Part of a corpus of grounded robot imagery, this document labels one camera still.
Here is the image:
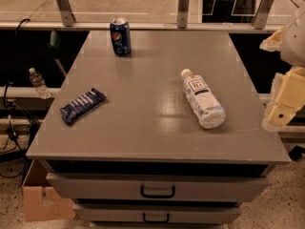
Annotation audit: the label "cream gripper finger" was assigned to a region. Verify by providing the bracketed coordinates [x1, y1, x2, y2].
[259, 28, 284, 52]
[261, 73, 297, 132]

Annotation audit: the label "blue pepsi can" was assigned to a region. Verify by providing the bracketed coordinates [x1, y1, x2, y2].
[110, 18, 132, 55]

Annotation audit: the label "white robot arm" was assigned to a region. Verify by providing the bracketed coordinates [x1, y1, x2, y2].
[259, 6, 305, 132]

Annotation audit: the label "black chair base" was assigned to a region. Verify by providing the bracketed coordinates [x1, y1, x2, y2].
[289, 146, 305, 161]

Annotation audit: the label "clear plastic water bottle lying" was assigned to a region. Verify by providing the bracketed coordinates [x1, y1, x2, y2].
[181, 69, 226, 129]

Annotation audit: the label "grey drawer cabinet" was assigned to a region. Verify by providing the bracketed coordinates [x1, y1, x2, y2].
[28, 31, 289, 229]

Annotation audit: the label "lower grey drawer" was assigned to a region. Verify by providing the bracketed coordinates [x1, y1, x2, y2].
[73, 204, 240, 224]

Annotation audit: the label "grey drawer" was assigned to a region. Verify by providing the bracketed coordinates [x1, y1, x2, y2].
[73, 204, 240, 224]
[47, 173, 268, 202]

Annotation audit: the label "blue snack bag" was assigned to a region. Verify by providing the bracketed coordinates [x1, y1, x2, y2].
[60, 88, 107, 125]

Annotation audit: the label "top grey drawer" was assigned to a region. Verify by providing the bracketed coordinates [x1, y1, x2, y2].
[47, 173, 268, 202]

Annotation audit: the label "small water bottle on ledge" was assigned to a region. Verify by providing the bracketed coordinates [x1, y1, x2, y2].
[29, 68, 51, 99]

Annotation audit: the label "cardboard box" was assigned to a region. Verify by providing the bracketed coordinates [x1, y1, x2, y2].
[22, 160, 75, 222]

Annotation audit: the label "right metal bracket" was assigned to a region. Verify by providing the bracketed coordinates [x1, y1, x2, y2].
[252, 0, 274, 30]

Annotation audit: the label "metal bracket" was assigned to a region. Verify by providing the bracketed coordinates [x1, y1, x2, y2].
[252, 0, 274, 30]
[176, 0, 190, 29]
[56, 0, 75, 27]

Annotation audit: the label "middle metal bracket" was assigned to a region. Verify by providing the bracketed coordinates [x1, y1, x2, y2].
[176, 0, 190, 29]

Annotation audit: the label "black top drawer handle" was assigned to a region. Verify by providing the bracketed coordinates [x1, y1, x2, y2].
[140, 185, 175, 199]

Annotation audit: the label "black drawer handle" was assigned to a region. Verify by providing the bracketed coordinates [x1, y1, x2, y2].
[140, 185, 175, 199]
[142, 213, 170, 223]

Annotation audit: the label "black lower drawer handle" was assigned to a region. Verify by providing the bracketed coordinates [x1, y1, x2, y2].
[142, 213, 170, 223]

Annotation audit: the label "left metal bracket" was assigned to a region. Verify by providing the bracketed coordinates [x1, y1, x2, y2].
[56, 0, 75, 27]

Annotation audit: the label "green handled tool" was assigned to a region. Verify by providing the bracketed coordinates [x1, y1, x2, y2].
[48, 30, 67, 76]

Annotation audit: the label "black cable left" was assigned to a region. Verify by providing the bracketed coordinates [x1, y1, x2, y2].
[0, 17, 42, 179]

